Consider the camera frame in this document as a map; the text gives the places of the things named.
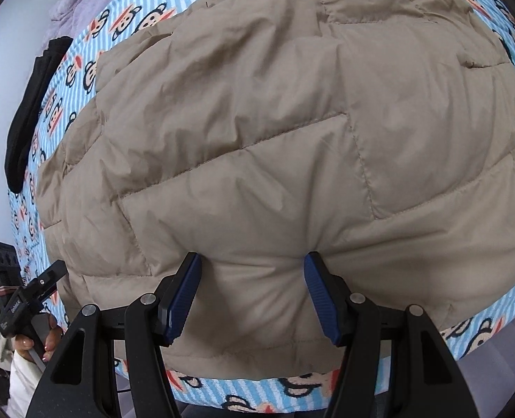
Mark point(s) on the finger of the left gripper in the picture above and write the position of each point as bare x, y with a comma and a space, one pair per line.
46, 283

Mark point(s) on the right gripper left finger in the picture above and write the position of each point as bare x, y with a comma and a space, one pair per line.
80, 380

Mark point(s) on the black folded garment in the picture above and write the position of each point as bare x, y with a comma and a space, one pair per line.
20, 134

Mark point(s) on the person left hand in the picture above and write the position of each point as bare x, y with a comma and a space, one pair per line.
24, 345

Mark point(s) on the beige puffer jacket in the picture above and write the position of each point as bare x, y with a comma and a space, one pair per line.
283, 161

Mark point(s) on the blue monkey print blanket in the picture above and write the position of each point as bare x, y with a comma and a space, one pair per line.
122, 17

